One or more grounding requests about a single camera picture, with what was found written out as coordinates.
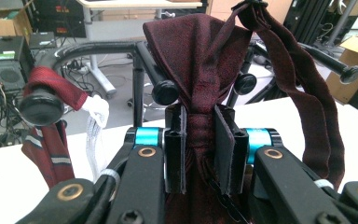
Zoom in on large black computer tower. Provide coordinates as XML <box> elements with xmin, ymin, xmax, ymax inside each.
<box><xmin>0</xmin><ymin>35</ymin><xmax>35</xmax><ymax>95</ymax></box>

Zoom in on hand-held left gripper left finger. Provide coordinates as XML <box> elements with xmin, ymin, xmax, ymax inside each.
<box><xmin>163</xmin><ymin>104</ymin><xmax>188</xmax><ymax>194</ymax></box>

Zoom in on small black computer tower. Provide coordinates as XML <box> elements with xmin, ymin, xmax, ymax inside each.
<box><xmin>28</xmin><ymin>31</ymin><xmax>58</xmax><ymax>51</ymax></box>

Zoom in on white desk leg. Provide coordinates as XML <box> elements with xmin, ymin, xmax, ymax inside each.
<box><xmin>83</xmin><ymin>8</ymin><xmax>118</xmax><ymax>100</ymax></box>

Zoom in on plain maroon bow tie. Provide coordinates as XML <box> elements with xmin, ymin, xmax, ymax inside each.
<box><xmin>142</xmin><ymin>0</ymin><xmax>347</xmax><ymax>224</ymax></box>

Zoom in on black rack instrument red display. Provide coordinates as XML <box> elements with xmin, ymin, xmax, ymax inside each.
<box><xmin>32</xmin><ymin>0</ymin><xmax>87</xmax><ymax>39</ymax></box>

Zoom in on large open cardboard box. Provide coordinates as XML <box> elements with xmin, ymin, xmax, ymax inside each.
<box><xmin>325</xmin><ymin>35</ymin><xmax>358</xmax><ymax>105</ymax></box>

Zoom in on white foam mat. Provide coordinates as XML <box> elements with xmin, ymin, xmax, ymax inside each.
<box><xmin>0</xmin><ymin>95</ymin><xmax>358</xmax><ymax>224</ymax></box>

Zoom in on black metal frame stand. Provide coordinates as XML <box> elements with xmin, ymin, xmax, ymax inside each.
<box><xmin>283</xmin><ymin>0</ymin><xmax>336</xmax><ymax>47</ymax></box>

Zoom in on white desk top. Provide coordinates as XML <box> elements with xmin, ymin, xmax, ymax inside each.
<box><xmin>76</xmin><ymin>0</ymin><xmax>204</xmax><ymax>10</ymax></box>

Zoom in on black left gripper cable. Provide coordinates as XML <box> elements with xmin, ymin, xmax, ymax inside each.
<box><xmin>83</xmin><ymin>168</ymin><xmax>121</xmax><ymax>224</ymax></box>

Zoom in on black peg rack wooden base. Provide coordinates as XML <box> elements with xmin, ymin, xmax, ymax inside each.
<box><xmin>18</xmin><ymin>40</ymin><xmax>358</xmax><ymax>129</ymax></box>

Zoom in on cardboard box with green item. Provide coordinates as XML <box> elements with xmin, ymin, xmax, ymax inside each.
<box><xmin>0</xmin><ymin>7</ymin><xmax>33</xmax><ymax>45</ymax></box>

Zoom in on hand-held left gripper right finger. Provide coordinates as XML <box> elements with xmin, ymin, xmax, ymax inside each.
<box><xmin>213</xmin><ymin>104</ymin><xmax>249</xmax><ymax>194</ymax></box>

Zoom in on striped maroon bow tie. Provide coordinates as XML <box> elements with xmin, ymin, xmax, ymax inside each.
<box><xmin>21</xmin><ymin>65</ymin><xmax>112</xmax><ymax>189</ymax></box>

